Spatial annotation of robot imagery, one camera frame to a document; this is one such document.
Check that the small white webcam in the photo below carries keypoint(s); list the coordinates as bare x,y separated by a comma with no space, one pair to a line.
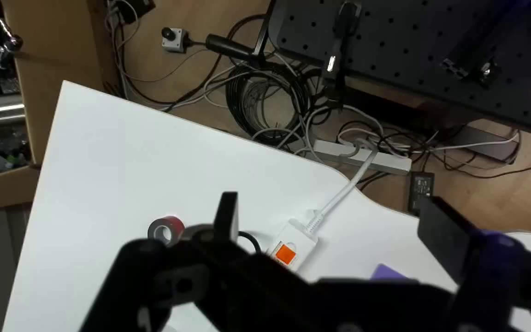
173,37

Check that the red tape roll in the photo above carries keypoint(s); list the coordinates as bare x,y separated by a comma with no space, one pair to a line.
171,225

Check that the white power strip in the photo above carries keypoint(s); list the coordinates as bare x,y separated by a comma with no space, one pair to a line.
388,161

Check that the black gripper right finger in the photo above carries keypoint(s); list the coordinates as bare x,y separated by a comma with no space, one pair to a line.
499,277

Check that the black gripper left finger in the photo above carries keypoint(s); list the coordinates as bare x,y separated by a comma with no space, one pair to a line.
174,288

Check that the brown wooden cabinet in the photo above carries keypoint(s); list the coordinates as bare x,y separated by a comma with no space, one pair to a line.
51,43

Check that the black perforated breadboard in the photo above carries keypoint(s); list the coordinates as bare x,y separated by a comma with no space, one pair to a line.
414,43

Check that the purple flat object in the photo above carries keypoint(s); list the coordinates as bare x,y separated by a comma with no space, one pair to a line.
392,273

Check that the black power brick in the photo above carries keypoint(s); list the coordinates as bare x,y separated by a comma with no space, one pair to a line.
421,185

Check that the black cylindrical device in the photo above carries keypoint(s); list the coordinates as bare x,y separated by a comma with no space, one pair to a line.
230,44

